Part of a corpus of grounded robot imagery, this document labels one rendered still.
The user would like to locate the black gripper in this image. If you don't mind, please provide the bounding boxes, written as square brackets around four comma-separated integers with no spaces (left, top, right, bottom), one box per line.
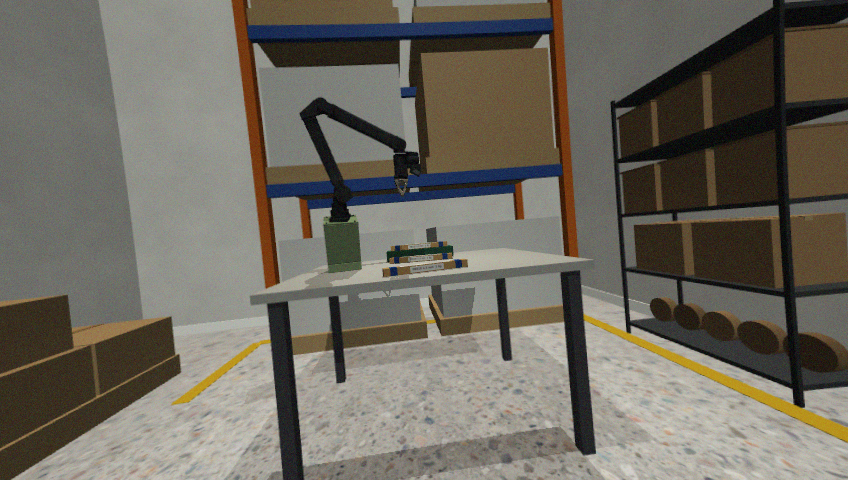
[394,164,408,197]

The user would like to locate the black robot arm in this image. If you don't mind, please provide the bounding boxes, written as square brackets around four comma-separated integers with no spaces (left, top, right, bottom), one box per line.
[300,97,421,222]

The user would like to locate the tan cardboard pack with blue bands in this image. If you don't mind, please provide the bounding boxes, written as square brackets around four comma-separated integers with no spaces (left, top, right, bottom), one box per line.
[391,241,447,251]
[382,259,468,277]
[389,253,453,264]

